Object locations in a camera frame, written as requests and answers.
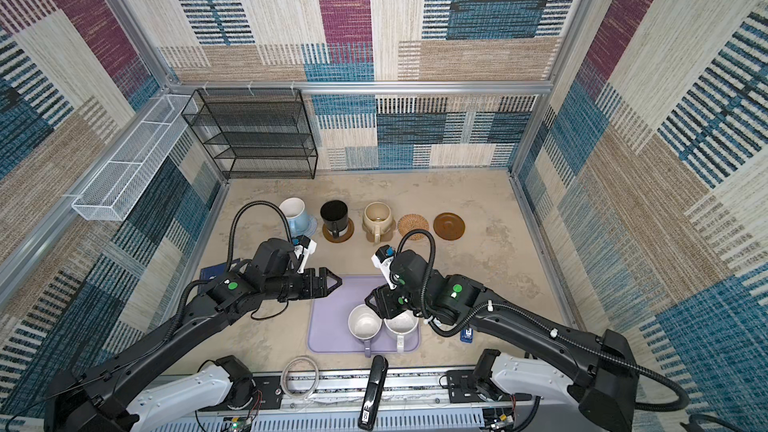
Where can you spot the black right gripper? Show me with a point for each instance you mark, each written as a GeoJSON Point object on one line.
{"type": "Point", "coordinates": [383, 296]}

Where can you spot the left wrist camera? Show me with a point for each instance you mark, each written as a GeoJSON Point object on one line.
{"type": "Point", "coordinates": [304, 248]}

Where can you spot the brown wooden coaster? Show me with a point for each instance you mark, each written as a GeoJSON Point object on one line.
{"type": "Point", "coordinates": [345, 235]}
{"type": "Point", "coordinates": [449, 226]}

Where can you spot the blue stapler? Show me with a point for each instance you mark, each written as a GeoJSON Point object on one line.
{"type": "Point", "coordinates": [467, 335]}

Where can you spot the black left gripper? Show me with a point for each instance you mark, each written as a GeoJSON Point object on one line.
{"type": "Point", "coordinates": [321, 281]}

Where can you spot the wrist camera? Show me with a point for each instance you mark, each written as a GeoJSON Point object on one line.
{"type": "Point", "coordinates": [382, 259]}
{"type": "Point", "coordinates": [304, 248]}

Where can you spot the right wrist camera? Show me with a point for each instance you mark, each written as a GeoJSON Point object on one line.
{"type": "Point", "coordinates": [382, 259]}

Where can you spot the dark blue book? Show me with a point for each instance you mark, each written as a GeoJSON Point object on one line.
{"type": "Point", "coordinates": [212, 272]}

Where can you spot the black wire mesh shelf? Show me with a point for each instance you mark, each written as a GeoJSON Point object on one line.
{"type": "Point", "coordinates": [254, 133]}

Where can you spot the white mug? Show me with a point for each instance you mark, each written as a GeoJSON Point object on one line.
{"type": "Point", "coordinates": [400, 327]}

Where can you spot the beige ceramic mug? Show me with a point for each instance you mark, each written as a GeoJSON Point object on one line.
{"type": "Point", "coordinates": [378, 222]}

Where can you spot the light blue mug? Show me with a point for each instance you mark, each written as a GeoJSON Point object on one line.
{"type": "Point", "coordinates": [296, 214]}

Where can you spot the white wire mesh basket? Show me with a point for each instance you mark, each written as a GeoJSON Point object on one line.
{"type": "Point", "coordinates": [117, 187]}

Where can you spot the woven rattan round coaster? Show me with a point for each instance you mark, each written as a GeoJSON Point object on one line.
{"type": "Point", "coordinates": [410, 222]}

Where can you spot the lilac plastic tray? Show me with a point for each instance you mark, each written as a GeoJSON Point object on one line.
{"type": "Point", "coordinates": [328, 331]}

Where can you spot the blue woven round coaster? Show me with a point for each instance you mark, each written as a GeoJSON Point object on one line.
{"type": "Point", "coordinates": [311, 227]}

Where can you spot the white mug lilac handle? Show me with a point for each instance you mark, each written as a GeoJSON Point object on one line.
{"type": "Point", "coordinates": [364, 325]}

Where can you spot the black mug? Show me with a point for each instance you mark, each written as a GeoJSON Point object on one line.
{"type": "Point", "coordinates": [334, 214]}

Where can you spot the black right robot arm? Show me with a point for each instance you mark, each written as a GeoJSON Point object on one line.
{"type": "Point", "coordinates": [578, 380]}

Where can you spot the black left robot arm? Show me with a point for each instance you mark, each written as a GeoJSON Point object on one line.
{"type": "Point", "coordinates": [98, 399]}

